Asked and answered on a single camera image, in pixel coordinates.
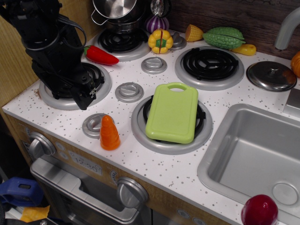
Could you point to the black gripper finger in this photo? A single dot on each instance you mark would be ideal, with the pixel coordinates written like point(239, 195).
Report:
point(83, 95)

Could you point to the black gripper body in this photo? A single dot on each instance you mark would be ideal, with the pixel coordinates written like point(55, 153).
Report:
point(77, 76)

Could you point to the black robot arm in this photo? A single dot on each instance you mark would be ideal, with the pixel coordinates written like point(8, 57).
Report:
point(52, 42)

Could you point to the orange toy carrot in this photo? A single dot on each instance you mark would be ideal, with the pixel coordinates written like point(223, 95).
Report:
point(109, 136)

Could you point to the green plastic cutting board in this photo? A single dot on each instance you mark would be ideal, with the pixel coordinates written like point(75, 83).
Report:
point(172, 115)

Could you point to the front left stove burner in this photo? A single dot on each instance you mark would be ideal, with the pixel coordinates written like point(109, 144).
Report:
point(63, 100)

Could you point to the stove burner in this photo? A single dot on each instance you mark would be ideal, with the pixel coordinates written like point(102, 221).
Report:
point(125, 47)
point(209, 68)
point(63, 100)
point(203, 130)

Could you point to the silver stove knob lower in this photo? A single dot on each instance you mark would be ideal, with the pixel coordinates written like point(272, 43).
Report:
point(92, 125)

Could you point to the silver stove knob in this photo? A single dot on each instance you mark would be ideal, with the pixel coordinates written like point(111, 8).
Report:
point(178, 42)
point(154, 65)
point(92, 125)
point(129, 92)

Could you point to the red toy chili pepper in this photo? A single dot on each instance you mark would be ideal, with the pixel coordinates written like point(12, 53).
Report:
point(99, 56)

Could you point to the toy oven clock display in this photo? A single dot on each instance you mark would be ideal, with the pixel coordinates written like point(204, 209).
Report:
point(86, 163)

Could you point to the left oven dial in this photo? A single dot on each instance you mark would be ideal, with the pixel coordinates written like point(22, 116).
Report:
point(40, 146)

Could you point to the oven dial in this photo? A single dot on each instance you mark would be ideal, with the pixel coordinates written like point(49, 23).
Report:
point(40, 146)
point(130, 193)

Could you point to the back left stove burner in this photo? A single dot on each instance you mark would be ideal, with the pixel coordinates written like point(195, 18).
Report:
point(125, 47)

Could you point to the silver stove knob upper middle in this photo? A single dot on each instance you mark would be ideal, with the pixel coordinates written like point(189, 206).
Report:
point(154, 65)

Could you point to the stainless steel pot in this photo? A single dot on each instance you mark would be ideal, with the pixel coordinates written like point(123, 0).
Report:
point(119, 16)

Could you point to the yellow toy bell pepper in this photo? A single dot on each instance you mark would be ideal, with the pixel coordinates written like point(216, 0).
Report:
point(160, 41)

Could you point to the purple toy onion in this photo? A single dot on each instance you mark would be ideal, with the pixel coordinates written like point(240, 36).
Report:
point(153, 23)

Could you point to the silver stove knob top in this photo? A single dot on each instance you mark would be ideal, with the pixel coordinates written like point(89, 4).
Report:
point(178, 42)

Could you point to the right oven dial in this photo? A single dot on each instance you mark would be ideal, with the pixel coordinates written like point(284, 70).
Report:
point(130, 193)

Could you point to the blue clamp tool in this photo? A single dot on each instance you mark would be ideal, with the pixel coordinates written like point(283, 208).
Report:
point(21, 192)

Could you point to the metal ladle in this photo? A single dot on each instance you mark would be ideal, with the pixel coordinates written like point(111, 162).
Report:
point(160, 8)

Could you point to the front right stove burner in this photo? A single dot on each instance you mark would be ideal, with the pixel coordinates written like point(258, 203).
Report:
point(203, 130)

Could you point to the yellow toy corn piece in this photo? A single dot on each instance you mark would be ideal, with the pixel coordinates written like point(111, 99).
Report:
point(193, 33)

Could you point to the back right stove burner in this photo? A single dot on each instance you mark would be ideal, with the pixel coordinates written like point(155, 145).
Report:
point(209, 68)

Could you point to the yellow cloth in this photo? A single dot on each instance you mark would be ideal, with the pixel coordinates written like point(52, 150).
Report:
point(31, 214)

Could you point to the green toy bitter gourd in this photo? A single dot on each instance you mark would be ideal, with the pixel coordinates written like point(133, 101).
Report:
point(224, 37)

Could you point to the grey toy sink basin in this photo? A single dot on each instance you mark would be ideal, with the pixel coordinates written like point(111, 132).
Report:
point(255, 152)

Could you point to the steel pot lid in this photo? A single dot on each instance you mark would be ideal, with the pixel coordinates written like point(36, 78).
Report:
point(271, 76)

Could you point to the red toy apple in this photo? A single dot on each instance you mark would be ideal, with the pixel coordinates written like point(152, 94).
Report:
point(259, 210)

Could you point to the orange toy fruit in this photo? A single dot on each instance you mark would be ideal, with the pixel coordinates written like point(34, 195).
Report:
point(295, 64)

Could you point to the grey toy faucet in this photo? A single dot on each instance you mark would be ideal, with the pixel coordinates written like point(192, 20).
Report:
point(287, 28)

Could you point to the grey oven door handle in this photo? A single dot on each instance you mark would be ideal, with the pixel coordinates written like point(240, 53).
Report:
point(81, 199)

